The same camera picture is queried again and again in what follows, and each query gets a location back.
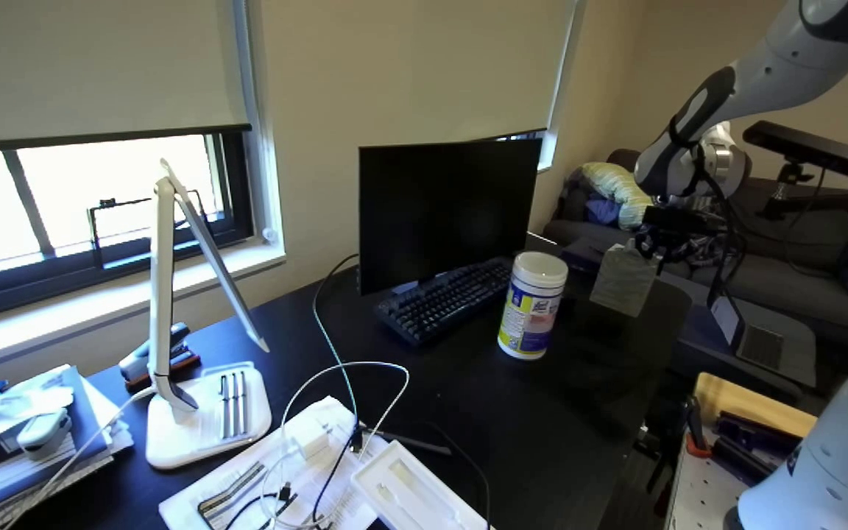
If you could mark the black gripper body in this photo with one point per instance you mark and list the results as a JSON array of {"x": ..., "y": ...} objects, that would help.
[{"x": 684, "y": 224}]

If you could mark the yellow patterned tissue box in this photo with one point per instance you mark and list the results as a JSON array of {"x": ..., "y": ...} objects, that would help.
[{"x": 622, "y": 284}]

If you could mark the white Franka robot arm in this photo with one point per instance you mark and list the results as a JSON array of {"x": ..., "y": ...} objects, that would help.
[{"x": 768, "y": 68}]

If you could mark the flat black box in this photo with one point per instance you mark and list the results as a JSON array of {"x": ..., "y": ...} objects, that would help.
[{"x": 579, "y": 258}]

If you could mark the purple patterned cloth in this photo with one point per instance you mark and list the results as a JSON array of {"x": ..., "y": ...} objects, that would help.
[{"x": 601, "y": 209}]

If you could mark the yellow pillow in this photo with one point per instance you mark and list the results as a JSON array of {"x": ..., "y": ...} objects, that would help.
[{"x": 621, "y": 189}]

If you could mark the white wipes canister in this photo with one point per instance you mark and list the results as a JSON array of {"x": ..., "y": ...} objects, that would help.
[{"x": 531, "y": 305}]

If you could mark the dark grey sofa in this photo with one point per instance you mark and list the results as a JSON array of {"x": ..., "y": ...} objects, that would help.
[{"x": 808, "y": 280}]

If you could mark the open dark laptop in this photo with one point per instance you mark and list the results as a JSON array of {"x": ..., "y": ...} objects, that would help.
[{"x": 768, "y": 343}]

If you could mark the wooden crate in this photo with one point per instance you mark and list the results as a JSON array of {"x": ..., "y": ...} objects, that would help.
[{"x": 750, "y": 398}]

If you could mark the black computer monitor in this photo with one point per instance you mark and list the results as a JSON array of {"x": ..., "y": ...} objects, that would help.
[{"x": 441, "y": 206}]

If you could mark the dark blue tools in crate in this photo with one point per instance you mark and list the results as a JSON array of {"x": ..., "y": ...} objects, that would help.
[{"x": 752, "y": 442}]

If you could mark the black keyboard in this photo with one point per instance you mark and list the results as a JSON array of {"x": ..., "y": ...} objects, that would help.
[{"x": 441, "y": 301}]

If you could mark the white foam tray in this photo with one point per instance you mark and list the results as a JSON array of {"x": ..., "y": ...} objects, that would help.
[{"x": 413, "y": 491}]

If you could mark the grey metal tweezers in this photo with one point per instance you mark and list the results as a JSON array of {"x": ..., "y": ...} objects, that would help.
[{"x": 229, "y": 491}]

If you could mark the white desk lamp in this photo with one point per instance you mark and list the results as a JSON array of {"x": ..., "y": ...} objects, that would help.
[{"x": 161, "y": 295}]

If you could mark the black and red stapler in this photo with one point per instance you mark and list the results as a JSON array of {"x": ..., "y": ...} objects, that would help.
[{"x": 155, "y": 358}]

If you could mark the beige roller window blind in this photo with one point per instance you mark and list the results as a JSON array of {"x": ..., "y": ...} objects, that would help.
[{"x": 89, "y": 59}]

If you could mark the small white rounded device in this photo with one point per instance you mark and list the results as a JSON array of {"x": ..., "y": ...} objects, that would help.
[{"x": 42, "y": 432}]

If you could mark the stack of books and papers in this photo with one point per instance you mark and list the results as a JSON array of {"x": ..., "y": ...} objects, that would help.
[{"x": 13, "y": 482}]

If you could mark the black camera bar on stand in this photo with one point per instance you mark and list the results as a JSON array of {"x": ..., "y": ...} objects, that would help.
[{"x": 808, "y": 148}]

